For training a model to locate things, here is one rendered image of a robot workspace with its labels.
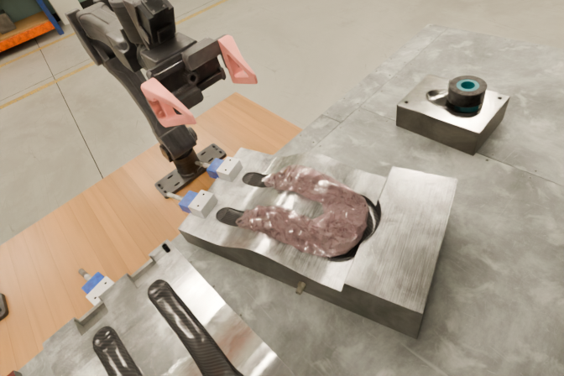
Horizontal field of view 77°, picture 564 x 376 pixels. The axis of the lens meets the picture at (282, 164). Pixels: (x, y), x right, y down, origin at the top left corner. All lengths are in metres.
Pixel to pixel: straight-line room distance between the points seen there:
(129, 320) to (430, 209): 0.55
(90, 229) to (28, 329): 0.24
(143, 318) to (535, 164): 0.83
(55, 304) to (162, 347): 0.35
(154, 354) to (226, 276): 0.20
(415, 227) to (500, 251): 0.19
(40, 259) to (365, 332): 0.77
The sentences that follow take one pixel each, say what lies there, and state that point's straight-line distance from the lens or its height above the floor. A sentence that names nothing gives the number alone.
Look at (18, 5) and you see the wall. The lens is 5.86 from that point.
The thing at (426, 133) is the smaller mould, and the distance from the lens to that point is 0.93.
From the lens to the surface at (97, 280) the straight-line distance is 0.85.
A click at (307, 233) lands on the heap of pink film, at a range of 0.64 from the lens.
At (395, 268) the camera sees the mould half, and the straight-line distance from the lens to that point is 0.59.
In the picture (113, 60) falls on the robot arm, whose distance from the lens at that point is 0.88.
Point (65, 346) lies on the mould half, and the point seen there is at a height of 0.89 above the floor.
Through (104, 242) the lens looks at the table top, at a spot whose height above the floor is 0.80.
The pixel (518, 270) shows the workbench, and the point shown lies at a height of 0.80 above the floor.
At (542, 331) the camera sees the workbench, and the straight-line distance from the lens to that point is 0.72.
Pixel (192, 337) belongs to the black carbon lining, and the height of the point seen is 0.88.
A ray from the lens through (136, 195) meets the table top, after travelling 1.02.
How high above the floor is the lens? 1.44
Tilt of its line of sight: 45 degrees down
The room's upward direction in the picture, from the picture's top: 16 degrees counter-clockwise
